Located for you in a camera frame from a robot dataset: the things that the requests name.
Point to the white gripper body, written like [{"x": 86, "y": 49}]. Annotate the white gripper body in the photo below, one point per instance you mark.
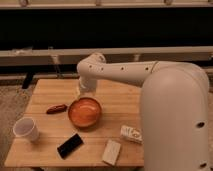
[{"x": 86, "y": 87}]

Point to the orange ceramic bowl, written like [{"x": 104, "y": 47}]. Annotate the orange ceramic bowl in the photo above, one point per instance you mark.
[{"x": 84, "y": 112}]

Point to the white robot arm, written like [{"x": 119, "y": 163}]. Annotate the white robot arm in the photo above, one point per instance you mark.
[{"x": 173, "y": 108}]

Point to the brown sausage-shaped object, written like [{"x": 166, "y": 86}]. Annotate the brown sausage-shaped object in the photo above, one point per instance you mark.
[{"x": 56, "y": 109}]

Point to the wooden table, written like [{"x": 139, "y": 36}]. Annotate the wooden table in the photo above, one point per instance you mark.
[{"x": 120, "y": 107}]

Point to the white printed snack packet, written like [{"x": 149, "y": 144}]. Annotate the white printed snack packet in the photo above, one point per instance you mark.
[{"x": 131, "y": 134}]

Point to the black rectangular phone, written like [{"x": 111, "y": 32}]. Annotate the black rectangular phone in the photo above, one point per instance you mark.
[{"x": 69, "y": 146}]

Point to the white rectangular block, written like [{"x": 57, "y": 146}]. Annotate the white rectangular block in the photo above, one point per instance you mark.
[{"x": 111, "y": 152}]

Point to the white paper cup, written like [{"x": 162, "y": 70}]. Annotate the white paper cup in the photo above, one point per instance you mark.
[{"x": 26, "y": 128}]

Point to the grey horizontal rail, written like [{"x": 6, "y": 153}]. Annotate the grey horizontal rail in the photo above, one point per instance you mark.
[{"x": 27, "y": 57}]

